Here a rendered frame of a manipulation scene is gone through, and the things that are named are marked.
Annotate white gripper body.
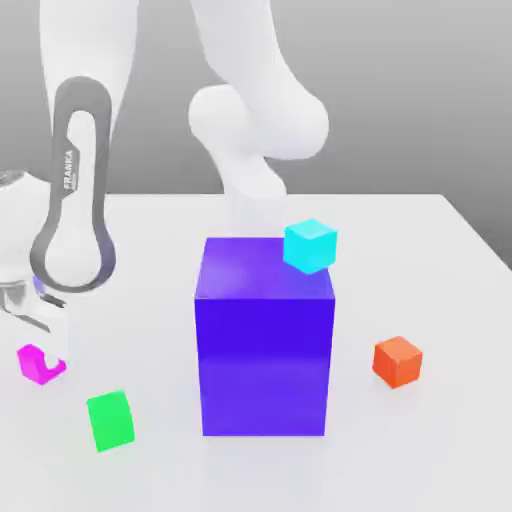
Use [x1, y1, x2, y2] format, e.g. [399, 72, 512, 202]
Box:
[10, 292, 72, 353]

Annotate small magenta cube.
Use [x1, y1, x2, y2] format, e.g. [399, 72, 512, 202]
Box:
[15, 342, 68, 387]

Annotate small green cube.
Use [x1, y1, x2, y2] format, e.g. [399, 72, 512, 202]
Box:
[85, 389, 136, 454]

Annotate small cyan cube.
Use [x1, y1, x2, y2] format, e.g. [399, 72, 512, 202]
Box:
[282, 217, 339, 276]

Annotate small orange cube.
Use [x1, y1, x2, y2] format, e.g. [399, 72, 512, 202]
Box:
[371, 335, 424, 390]

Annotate large purple box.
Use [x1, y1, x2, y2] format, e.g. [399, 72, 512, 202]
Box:
[193, 236, 336, 438]

